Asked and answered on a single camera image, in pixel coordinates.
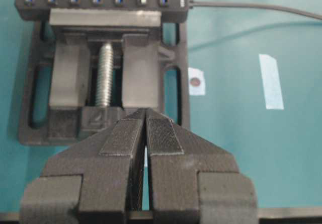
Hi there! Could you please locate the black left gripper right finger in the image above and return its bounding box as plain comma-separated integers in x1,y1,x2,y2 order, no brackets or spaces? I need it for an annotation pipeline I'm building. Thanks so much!
146,109,258,223

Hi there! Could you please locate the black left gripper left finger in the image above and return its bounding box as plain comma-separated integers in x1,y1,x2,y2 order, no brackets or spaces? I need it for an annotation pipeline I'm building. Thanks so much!
20,109,146,223

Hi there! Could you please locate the white sticker with dark dot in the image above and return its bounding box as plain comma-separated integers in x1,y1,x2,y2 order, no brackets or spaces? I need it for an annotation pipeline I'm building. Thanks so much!
188,67,206,96

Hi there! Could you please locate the black bench vise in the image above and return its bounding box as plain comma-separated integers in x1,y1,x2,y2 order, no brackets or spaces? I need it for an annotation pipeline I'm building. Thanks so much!
18,9,190,146

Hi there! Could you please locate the blue tape at bottom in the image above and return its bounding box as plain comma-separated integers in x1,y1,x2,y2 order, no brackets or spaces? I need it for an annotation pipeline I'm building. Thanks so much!
259,54,284,110

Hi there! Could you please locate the black hub power cable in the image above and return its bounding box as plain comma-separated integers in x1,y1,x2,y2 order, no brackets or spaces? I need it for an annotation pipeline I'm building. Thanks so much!
189,0,322,21

